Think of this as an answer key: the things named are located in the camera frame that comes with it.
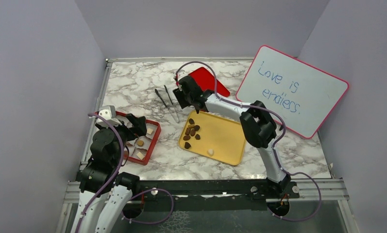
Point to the yellow plastic tray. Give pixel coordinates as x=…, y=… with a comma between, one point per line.
x=223, y=135

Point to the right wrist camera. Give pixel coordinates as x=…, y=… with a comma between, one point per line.
x=180, y=75

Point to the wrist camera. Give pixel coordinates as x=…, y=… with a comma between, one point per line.
x=108, y=113
x=180, y=75

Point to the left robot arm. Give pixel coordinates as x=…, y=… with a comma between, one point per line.
x=104, y=190

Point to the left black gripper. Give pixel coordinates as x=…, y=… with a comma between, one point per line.
x=139, y=129

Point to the white chocolate bar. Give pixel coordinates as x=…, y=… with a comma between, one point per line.
x=140, y=156

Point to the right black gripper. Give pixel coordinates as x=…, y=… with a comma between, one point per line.
x=178, y=93

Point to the red box lid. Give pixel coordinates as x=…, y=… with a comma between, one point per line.
x=204, y=78

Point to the black mounting rail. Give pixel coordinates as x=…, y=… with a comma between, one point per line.
x=208, y=195

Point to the pink framed whiteboard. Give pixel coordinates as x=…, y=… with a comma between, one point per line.
x=302, y=95

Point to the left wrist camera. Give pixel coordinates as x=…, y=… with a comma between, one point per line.
x=108, y=113

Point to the round caramel chocolate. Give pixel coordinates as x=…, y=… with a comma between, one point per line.
x=140, y=143

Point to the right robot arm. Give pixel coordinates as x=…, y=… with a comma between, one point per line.
x=256, y=121

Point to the red compartment box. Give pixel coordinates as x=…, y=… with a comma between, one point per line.
x=131, y=148

